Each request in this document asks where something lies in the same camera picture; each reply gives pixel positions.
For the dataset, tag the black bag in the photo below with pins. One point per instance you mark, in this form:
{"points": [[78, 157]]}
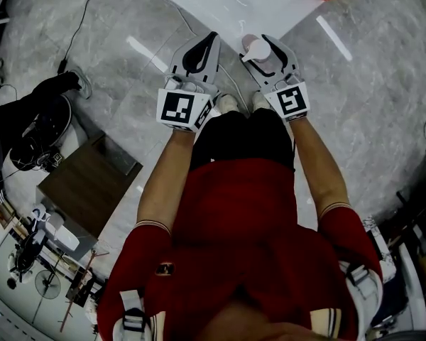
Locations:
{"points": [[39, 119]]}

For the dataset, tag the red shirt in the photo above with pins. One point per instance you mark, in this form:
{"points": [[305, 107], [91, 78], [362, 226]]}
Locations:
{"points": [[241, 240]]}

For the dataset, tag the dark wooden cabinet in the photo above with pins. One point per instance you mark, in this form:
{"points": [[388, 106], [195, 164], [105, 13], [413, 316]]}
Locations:
{"points": [[88, 183]]}

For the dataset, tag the person's left forearm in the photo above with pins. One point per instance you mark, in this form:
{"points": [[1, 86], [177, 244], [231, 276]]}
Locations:
{"points": [[167, 176]]}

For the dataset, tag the person's left white shoe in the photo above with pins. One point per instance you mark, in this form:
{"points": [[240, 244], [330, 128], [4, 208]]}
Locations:
{"points": [[229, 103]]}

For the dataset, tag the person's right forearm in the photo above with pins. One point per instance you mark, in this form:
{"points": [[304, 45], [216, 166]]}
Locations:
{"points": [[316, 165]]}

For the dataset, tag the black shorts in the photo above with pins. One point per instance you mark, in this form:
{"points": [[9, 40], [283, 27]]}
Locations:
{"points": [[241, 137]]}

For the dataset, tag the person's white shoe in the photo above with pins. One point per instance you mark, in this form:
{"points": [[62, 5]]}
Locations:
{"points": [[229, 103], [261, 101]]}

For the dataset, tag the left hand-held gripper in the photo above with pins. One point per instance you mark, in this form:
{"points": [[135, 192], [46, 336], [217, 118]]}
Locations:
{"points": [[179, 107]]}

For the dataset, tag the black floor fan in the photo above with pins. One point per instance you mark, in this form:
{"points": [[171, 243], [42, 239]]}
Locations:
{"points": [[48, 284]]}

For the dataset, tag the person's right white shoe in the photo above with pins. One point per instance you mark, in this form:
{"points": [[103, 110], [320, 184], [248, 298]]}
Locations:
{"points": [[261, 101]]}

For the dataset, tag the white bathtub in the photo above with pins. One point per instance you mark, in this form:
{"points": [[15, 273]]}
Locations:
{"points": [[234, 2]]}

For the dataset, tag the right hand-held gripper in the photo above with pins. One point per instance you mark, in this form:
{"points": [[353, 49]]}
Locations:
{"points": [[291, 99]]}

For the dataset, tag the pink pump bottle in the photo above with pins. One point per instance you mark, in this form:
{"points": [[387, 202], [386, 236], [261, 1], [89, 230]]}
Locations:
{"points": [[259, 50]]}

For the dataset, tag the black power adapter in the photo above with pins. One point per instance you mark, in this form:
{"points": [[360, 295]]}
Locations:
{"points": [[62, 66]]}

